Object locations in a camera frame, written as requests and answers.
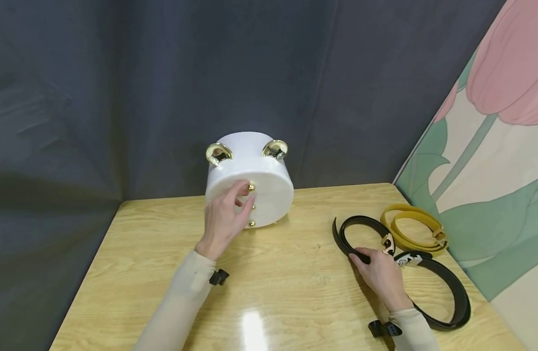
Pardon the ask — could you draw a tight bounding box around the person's right hand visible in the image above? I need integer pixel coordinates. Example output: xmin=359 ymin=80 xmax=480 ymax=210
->
xmin=348 ymin=247 xmax=414 ymax=313

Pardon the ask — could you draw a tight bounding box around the person's left hand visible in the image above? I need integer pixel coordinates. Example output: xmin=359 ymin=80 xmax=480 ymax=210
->
xmin=194 ymin=179 xmax=256 ymax=262

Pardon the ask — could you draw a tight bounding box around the white round box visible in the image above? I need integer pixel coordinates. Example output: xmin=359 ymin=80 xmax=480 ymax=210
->
xmin=205 ymin=131 xmax=295 ymax=229

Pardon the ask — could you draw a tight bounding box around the black belt with gold buckle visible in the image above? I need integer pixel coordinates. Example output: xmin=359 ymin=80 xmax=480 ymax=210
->
xmin=332 ymin=215 xmax=396 ymax=265

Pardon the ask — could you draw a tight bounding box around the person's right forearm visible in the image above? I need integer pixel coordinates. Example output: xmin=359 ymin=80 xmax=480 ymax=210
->
xmin=388 ymin=308 xmax=441 ymax=351

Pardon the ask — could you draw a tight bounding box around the person's left forearm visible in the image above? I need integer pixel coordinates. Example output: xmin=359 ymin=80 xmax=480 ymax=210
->
xmin=133 ymin=250 xmax=217 ymax=351

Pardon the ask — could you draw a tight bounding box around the yellow belt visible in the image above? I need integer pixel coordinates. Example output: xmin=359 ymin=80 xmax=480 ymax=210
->
xmin=380 ymin=204 xmax=449 ymax=254

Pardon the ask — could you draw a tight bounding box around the black belt with silver buckle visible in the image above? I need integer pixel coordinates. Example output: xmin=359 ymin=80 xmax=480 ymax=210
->
xmin=394 ymin=251 xmax=472 ymax=332

